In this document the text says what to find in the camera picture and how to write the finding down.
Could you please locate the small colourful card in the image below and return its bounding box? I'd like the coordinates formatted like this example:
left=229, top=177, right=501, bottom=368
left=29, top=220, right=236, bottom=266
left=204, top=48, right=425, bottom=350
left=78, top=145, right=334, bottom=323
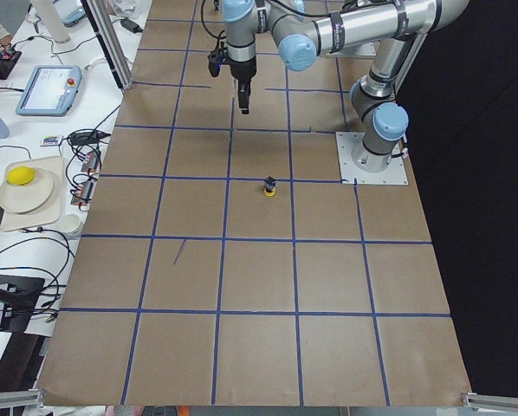
left=40, top=135, right=64, bottom=146

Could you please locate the yellow lemon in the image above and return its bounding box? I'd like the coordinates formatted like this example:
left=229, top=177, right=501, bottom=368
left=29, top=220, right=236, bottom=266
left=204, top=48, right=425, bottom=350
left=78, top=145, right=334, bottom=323
left=6, top=166, right=36, bottom=186

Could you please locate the beige plate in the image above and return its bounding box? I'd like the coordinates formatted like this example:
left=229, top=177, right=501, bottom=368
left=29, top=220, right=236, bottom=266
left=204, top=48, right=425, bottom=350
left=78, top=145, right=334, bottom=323
left=0, top=169, right=54, bottom=213

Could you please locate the white paper cup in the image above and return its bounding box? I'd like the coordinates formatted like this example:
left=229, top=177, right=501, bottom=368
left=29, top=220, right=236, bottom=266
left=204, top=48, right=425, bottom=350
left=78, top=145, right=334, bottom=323
left=58, top=214, right=84, bottom=239

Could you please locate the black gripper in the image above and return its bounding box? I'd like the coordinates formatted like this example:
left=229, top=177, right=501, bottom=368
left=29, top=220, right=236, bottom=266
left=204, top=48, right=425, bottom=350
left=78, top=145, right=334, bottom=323
left=227, top=42, right=256, bottom=114

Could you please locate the black power adapter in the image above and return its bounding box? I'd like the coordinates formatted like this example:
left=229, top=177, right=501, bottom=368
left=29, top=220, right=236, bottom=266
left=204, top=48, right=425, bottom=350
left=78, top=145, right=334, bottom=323
left=120, top=17, right=143, bottom=34

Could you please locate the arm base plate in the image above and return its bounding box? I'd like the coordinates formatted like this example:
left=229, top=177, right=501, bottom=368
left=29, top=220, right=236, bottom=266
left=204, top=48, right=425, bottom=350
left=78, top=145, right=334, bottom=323
left=335, top=132, right=408, bottom=185

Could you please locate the beige tray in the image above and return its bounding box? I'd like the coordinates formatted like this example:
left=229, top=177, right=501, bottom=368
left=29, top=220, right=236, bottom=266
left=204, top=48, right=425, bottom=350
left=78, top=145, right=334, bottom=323
left=0, top=156, right=65, bottom=231

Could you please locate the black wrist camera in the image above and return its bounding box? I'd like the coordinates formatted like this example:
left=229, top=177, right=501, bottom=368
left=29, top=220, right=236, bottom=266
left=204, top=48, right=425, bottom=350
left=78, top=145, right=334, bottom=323
left=208, top=41, right=229, bottom=78

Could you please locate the aluminium frame post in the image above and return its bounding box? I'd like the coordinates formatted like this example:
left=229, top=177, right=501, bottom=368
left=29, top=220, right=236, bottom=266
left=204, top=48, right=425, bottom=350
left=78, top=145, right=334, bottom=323
left=81, top=0, right=133, bottom=90

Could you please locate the yellow push button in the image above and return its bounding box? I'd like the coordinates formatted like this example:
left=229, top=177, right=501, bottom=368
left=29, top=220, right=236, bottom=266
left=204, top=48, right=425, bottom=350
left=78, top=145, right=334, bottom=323
left=263, top=176, right=276, bottom=197

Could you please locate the blue teach pendant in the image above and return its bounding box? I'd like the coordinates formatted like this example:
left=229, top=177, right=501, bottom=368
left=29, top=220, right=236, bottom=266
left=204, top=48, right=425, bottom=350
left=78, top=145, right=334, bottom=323
left=16, top=65, right=82, bottom=117
left=52, top=0, right=86, bottom=27

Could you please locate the black camera stand base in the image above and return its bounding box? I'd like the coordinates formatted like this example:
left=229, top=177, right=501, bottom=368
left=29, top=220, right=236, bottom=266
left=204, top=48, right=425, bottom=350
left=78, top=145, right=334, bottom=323
left=0, top=275, right=45, bottom=333

